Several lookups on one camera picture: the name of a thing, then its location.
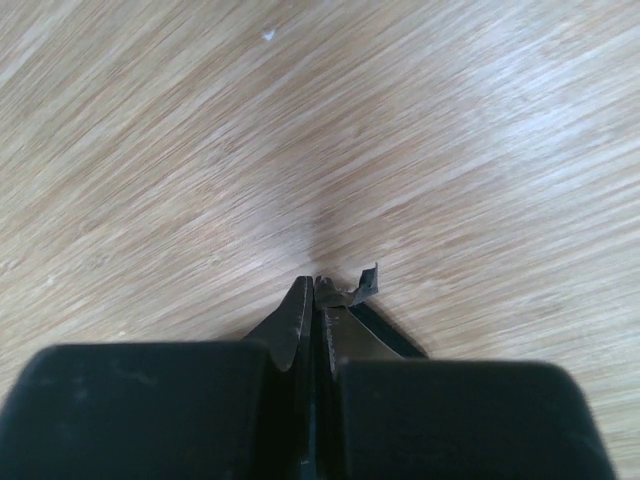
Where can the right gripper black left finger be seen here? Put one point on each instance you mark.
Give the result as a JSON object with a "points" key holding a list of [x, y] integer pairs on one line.
{"points": [[167, 410]]}

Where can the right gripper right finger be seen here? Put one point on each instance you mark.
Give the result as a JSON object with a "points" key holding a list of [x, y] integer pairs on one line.
{"points": [[385, 410]]}

